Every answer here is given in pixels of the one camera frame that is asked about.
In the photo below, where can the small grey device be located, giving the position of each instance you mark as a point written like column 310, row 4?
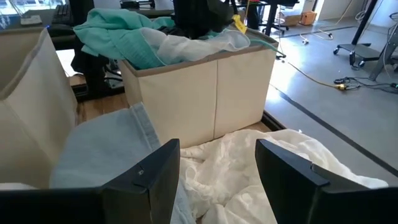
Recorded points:
column 31, row 20

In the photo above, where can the black wheeled stand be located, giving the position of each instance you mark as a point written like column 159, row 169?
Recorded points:
column 357, row 48

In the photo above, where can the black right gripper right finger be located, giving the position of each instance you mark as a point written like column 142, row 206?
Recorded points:
column 289, row 186

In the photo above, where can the grey metal frame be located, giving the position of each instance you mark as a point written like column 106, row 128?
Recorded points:
column 384, row 59

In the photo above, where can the beige fabric storage bin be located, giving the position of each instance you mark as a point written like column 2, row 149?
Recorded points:
column 192, row 99
column 31, row 124

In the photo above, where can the black office desk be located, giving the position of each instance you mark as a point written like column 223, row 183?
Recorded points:
column 272, row 15

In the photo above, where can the teal garment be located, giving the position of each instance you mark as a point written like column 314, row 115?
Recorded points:
column 118, row 40

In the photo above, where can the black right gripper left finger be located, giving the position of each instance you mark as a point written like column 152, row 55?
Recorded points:
column 146, row 193

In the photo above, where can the orange box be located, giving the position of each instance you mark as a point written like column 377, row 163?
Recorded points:
column 308, row 18

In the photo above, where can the brown cardboard box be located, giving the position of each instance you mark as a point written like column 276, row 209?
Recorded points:
column 292, row 20

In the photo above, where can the white sheer garment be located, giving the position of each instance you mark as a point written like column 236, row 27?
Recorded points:
column 186, row 46

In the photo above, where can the yellow tag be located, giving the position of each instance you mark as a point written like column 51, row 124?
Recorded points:
column 239, row 24

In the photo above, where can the black table frame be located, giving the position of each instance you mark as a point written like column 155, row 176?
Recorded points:
column 272, row 120

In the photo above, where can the white lace garment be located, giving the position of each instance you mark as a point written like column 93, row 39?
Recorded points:
column 224, row 174

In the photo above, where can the light blue denim garment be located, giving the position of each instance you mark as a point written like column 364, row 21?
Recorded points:
column 102, row 149

